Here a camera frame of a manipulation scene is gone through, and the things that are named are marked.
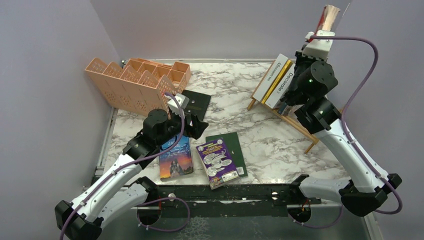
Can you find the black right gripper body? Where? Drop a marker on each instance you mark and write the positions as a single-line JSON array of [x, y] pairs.
[[303, 63]]

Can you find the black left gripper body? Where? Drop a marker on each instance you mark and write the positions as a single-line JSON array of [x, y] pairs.
[[175, 126]]

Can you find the brown Decorate Furniture book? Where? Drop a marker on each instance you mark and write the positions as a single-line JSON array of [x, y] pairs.
[[273, 100]]

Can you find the yellow Little Prince book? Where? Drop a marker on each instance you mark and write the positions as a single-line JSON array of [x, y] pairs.
[[277, 79]]

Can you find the blue Jane Eyre book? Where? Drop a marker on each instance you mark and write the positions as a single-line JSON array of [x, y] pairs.
[[178, 162]]

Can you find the white Afternoon Tea book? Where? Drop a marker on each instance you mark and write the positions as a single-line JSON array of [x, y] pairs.
[[269, 77]]

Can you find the Little Women book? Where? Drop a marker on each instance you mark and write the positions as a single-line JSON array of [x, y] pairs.
[[284, 109]]

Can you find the red comic paperback book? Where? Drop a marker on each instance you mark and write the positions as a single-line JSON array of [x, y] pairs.
[[328, 18]]

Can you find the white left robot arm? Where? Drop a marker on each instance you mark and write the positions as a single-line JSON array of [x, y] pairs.
[[85, 217]]

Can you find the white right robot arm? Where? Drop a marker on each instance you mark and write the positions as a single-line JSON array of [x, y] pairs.
[[368, 188]]

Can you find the black hardcover book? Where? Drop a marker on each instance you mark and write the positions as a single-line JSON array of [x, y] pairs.
[[198, 103]]

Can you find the dark green thin book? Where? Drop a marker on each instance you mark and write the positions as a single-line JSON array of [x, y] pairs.
[[233, 145]]

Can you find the wooden book rack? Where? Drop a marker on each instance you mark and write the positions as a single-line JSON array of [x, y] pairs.
[[289, 120]]

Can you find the purple comic paperback book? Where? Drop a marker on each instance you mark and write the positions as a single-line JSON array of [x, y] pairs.
[[217, 162]]

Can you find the peach plastic file organizer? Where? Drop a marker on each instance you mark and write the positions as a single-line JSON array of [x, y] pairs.
[[140, 85]]

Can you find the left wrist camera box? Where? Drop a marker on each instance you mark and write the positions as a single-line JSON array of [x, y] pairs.
[[177, 104]]

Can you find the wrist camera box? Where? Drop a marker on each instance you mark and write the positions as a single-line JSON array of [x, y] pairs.
[[318, 48], [177, 104]]

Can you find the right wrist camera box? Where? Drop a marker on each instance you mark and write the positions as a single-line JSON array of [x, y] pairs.
[[318, 48]]

